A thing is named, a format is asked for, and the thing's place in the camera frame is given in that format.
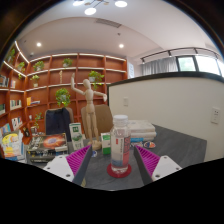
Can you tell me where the wooden shelf unit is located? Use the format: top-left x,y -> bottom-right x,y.
0,40 -> 129,148

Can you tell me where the white wall socket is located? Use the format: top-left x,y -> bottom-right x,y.
210,106 -> 222,125

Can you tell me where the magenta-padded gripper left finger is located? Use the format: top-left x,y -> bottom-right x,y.
43,144 -> 94,186

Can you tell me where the grey window curtain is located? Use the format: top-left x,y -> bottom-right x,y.
141,57 -> 179,77

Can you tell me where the stack of white boxes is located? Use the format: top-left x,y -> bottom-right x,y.
127,119 -> 158,143

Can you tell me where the group of ceiling lights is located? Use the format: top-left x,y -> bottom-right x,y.
72,0 -> 129,16

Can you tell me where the wooden artist mannequin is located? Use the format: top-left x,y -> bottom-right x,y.
69,72 -> 108,151

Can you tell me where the small green white box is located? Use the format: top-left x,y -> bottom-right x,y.
100,132 -> 113,155

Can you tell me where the flat round red coaster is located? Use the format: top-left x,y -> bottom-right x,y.
106,162 -> 133,179

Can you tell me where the stack of colourful books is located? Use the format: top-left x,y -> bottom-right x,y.
0,130 -> 25,162

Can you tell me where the window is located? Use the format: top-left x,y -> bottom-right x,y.
175,54 -> 224,76

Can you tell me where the green and white carton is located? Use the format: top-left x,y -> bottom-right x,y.
68,122 -> 85,151

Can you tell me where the stack of dark books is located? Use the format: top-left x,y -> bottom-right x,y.
25,132 -> 69,164

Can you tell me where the small colourful sticker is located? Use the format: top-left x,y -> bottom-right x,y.
142,140 -> 157,149

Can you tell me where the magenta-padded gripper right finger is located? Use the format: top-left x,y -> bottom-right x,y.
133,144 -> 183,186

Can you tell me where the chair with dark jacket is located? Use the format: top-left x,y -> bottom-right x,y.
44,107 -> 74,143

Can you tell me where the clear plastic water bottle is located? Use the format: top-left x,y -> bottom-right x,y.
110,114 -> 132,175

